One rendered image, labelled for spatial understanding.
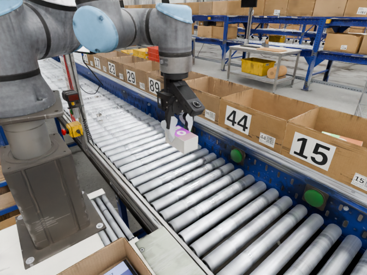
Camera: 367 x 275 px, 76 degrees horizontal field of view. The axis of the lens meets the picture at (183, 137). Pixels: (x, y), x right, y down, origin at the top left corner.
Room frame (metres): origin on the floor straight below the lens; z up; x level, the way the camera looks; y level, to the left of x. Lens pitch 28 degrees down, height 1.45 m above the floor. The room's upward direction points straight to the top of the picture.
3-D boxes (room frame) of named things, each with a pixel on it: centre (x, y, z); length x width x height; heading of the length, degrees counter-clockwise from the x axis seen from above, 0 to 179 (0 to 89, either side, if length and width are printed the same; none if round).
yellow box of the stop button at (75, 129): (1.22, 0.63, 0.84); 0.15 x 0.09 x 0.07; 38
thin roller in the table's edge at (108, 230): (0.64, 0.31, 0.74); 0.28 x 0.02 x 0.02; 38
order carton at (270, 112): (1.15, -0.43, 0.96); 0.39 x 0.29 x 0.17; 38
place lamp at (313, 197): (0.70, -0.51, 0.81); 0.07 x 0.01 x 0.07; 38
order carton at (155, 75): (1.76, 0.05, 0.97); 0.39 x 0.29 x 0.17; 38
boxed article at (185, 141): (0.66, 0.01, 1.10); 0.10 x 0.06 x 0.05; 38
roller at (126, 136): (1.39, 0.34, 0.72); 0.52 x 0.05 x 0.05; 128
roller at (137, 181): (1.03, 0.06, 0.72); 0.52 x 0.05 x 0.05; 128
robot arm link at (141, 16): (0.70, 0.14, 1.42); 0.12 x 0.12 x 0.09; 73
